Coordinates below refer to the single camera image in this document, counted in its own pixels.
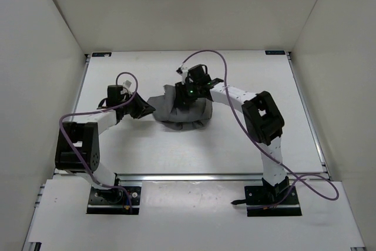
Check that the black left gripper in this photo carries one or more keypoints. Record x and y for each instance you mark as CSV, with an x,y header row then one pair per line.
x,y
143,108

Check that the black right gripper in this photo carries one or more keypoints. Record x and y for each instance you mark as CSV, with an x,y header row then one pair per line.
x,y
181,100

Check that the grey pleated skirt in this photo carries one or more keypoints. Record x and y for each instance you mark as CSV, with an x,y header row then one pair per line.
x,y
194,116

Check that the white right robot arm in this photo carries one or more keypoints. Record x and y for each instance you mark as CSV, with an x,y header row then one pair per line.
x,y
264,126

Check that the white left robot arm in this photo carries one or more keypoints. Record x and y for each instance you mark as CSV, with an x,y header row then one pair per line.
x,y
78,150

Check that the left blue table label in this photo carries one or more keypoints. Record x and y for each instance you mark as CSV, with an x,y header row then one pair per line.
x,y
101,54

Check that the blue table label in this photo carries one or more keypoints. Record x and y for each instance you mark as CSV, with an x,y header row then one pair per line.
x,y
275,52
101,54

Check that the right blue table label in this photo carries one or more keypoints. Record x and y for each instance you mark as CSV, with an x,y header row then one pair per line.
x,y
275,52

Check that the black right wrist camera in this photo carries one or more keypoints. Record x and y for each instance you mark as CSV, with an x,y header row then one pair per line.
x,y
197,75

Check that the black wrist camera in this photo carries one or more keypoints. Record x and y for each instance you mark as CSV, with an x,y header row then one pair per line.
x,y
116,93
197,75

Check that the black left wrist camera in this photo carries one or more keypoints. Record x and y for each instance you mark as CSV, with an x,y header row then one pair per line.
x,y
116,93

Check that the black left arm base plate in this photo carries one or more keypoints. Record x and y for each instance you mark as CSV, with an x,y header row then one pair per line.
x,y
114,202

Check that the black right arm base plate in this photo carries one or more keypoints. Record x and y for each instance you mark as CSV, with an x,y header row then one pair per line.
x,y
259,203

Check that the aluminium table frame rail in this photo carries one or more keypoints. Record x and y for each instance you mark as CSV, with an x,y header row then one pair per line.
x,y
194,177

